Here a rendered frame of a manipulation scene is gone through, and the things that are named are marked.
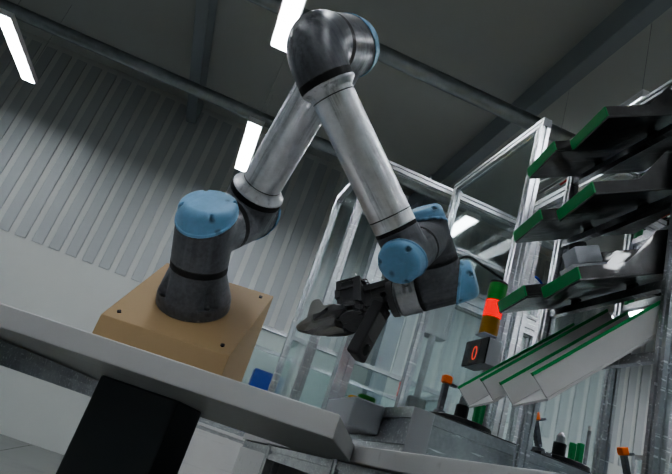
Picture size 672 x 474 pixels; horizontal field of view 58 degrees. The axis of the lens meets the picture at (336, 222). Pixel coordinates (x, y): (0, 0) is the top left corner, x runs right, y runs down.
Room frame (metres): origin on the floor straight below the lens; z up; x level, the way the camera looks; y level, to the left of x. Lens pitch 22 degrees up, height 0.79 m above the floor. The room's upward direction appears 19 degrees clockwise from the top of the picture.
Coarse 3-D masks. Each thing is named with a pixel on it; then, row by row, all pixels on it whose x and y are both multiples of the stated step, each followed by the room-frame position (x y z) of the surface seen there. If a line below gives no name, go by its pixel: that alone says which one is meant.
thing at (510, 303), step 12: (612, 252) 1.02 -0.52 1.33; (624, 252) 1.02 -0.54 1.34; (528, 288) 1.02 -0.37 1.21; (540, 288) 1.02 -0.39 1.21; (504, 300) 1.11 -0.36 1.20; (516, 300) 1.06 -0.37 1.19; (528, 300) 1.04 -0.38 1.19; (540, 300) 1.06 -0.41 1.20; (552, 300) 1.07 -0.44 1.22; (564, 300) 1.08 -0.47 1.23; (504, 312) 1.14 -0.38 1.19
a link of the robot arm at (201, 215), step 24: (192, 192) 1.12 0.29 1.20; (216, 192) 1.13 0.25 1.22; (192, 216) 1.08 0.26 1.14; (216, 216) 1.08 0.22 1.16; (240, 216) 1.14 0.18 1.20; (192, 240) 1.10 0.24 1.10; (216, 240) 1.11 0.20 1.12; (240, 240) 1.17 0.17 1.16; (192, 264) 1.14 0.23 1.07; (216, 264) 1.15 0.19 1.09
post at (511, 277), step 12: (540, 132) 1.56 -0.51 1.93; (540, 144) 1.56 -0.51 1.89; (528, 180) 1.57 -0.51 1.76; (528, 192) 1.56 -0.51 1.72; (528, 204) 1.56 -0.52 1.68; (528, 216) 1.56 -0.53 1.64; (516, 228) 1.58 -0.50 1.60; (516, 252) 1.56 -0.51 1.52; (516, 264) 1.56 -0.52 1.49; (504, 276) 1.58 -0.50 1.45; (516, 276) 1.56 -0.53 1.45; (516, 288) 1.56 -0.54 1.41; (504, 324) 1.56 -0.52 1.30; (504, 336) 1.56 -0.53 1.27
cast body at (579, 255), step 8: (568, 248) 0.92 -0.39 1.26; (576, 248) 0.89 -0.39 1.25; (584, 248) 0.89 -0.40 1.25; (592, 248) 0.89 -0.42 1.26; (568, 256) 0.92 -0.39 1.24; (576, 256) 0.89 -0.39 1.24; (584, 256) 0.89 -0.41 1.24; (592, 256) 0.89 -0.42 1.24; (600, 256) 0.89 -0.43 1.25; (568, 264) 0.92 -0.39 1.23; (576, 264) 0.89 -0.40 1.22; (584, 264) 0.89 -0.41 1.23; (592, 264) 0.89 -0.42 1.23; (600, 264) 0.89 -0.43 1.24; (560, 272) 0.93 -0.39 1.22
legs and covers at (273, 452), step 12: (264, 456) 2.04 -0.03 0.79; (276, 456) 1.88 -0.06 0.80; (288, 456) 1.77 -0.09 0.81; (300, 456) 1.61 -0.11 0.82; (312, 456) 1.50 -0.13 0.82; (264, 468) 2.00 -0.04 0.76; (276, 468) 2.01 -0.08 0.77; (288, 468) 2.07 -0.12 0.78; (300, 468) 1.57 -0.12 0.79; (312, 468) 1.47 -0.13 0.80; (324, 468) 1.40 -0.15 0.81; (336, 468) 1.29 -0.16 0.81; (348, 468) 1.22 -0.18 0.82; (360, 468) 1.16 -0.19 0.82
